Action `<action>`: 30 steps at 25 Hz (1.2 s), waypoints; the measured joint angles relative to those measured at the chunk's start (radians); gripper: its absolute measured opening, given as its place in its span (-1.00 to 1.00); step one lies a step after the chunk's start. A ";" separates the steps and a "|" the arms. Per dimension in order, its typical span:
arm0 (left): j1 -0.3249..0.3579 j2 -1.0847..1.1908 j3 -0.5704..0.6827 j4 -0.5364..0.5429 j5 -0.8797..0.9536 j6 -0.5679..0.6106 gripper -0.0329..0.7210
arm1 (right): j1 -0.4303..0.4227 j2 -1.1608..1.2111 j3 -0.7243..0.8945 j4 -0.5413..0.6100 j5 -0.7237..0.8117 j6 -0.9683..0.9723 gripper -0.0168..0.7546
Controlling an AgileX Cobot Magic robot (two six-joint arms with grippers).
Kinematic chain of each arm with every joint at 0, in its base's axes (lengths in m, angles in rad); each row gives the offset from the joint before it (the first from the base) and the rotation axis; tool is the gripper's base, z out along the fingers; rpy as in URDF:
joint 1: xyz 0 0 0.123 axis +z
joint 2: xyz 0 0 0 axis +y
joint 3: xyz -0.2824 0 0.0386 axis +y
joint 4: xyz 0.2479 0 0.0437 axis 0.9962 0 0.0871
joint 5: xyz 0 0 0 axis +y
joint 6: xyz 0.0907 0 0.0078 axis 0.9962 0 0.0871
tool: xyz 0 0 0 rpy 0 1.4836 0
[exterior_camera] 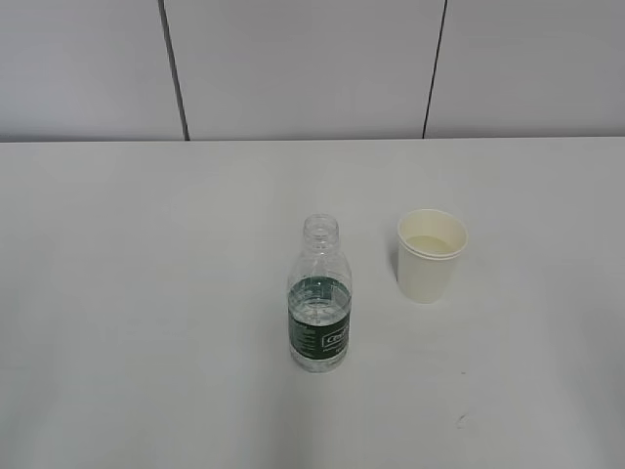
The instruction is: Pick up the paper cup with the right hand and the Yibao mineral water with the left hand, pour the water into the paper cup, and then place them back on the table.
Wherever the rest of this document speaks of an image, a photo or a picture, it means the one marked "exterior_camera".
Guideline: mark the clear green-label water bottle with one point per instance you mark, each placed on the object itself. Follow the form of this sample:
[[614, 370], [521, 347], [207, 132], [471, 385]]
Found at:
[[319, 297]]

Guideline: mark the white paper cup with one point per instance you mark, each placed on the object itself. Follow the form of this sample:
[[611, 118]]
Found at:
[[430, 243]]

